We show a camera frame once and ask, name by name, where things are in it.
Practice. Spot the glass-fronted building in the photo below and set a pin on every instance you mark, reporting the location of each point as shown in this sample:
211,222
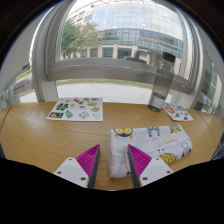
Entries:
133,23

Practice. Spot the white cartoon-print towel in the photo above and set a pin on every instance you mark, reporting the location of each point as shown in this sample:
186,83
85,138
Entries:
150,141

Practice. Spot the white-framed window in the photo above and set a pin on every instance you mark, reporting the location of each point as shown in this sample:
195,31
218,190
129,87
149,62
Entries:
100,71

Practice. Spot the clear bottle with black cap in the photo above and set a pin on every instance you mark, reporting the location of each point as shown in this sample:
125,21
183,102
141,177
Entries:
161,86

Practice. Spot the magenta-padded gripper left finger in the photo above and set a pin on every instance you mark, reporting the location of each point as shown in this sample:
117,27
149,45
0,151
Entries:
71,171

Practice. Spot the green tree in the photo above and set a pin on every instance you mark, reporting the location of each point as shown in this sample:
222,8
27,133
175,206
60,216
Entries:
75,36

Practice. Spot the sticker sheet with red circle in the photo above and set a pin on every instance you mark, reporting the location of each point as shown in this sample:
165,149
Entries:
178,112

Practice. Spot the sticker sheet with green stickers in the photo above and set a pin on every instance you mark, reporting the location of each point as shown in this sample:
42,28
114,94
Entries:
76,109

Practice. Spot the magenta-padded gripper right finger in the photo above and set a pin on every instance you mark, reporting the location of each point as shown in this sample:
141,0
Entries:
155,170

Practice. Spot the white rail with knobs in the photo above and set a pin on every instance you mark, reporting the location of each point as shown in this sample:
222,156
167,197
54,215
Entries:
16,88
208,100

